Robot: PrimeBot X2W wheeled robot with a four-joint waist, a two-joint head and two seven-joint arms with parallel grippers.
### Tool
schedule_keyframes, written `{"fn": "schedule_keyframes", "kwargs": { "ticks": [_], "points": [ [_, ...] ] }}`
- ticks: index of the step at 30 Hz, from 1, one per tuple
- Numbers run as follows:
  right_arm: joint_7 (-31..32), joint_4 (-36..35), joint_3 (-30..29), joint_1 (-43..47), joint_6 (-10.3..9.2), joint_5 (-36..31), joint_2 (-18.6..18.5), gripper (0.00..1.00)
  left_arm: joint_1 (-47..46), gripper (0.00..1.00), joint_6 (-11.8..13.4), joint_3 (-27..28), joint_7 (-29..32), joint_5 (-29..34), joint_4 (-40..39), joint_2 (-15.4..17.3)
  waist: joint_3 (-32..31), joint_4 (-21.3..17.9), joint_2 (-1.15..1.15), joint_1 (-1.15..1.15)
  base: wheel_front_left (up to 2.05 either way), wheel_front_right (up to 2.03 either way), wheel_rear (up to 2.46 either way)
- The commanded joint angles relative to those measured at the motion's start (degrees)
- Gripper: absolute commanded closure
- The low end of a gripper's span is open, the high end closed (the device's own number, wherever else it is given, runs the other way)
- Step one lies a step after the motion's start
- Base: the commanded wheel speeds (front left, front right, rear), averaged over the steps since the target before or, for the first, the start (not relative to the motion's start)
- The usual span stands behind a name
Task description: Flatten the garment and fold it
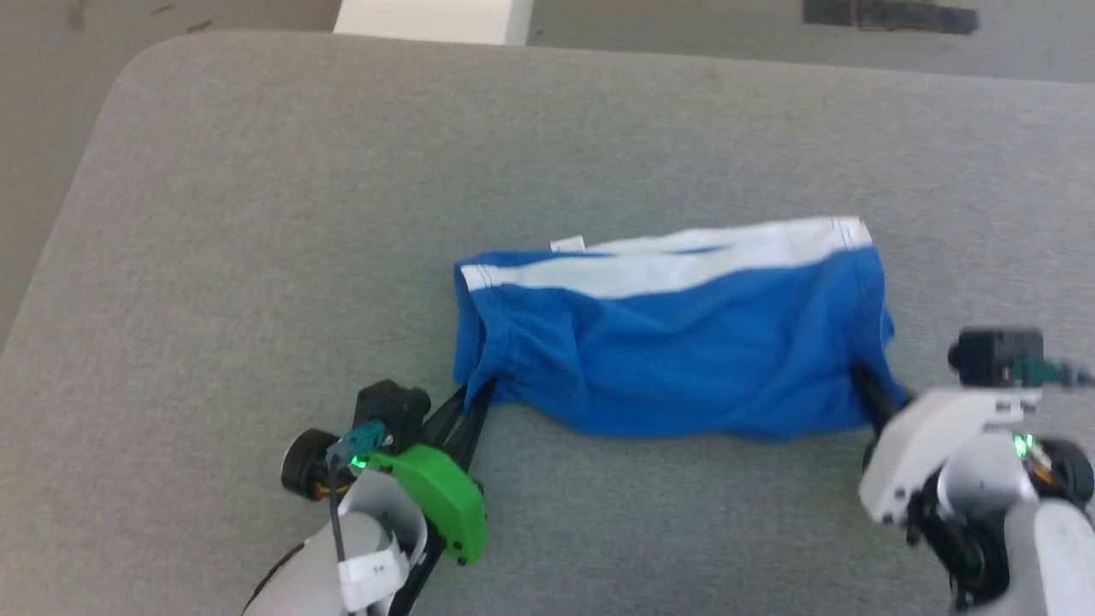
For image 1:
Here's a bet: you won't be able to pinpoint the blue garment with white waistband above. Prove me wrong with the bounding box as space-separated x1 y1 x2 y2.
452 216 912 441

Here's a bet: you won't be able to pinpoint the white paper label tag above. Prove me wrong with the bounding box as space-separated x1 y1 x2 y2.
340 552 410 610

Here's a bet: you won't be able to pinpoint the grey upholstered sofa seat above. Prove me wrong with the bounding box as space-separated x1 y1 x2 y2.
0 30 1095 616

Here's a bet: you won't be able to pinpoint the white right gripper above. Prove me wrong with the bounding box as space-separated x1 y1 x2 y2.
851 366 1040 524

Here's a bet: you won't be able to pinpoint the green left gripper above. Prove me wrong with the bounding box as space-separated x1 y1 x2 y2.
368 381 497 566

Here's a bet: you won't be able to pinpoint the white rectangular box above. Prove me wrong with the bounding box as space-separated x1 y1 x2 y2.
332 0 536 46

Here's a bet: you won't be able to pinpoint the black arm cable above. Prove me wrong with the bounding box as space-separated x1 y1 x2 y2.
325 419 388 570
1014 358 1095 386

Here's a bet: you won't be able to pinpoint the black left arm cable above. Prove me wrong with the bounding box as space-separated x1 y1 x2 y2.
325 419 388 570

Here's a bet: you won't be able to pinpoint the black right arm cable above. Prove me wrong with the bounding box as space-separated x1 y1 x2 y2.
1014 358 1095 386

